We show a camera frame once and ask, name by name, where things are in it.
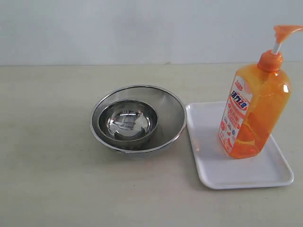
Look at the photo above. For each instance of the white rectangular plastic tray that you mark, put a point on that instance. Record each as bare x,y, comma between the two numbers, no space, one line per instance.
216,169

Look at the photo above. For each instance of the orange dish soap pump bottle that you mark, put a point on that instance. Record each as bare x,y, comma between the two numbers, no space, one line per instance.
258,96

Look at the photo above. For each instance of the steel mesh colander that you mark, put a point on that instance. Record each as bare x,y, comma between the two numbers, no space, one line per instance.
172,119

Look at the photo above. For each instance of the small stainless steel bowl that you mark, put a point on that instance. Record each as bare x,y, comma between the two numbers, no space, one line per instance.
128,121

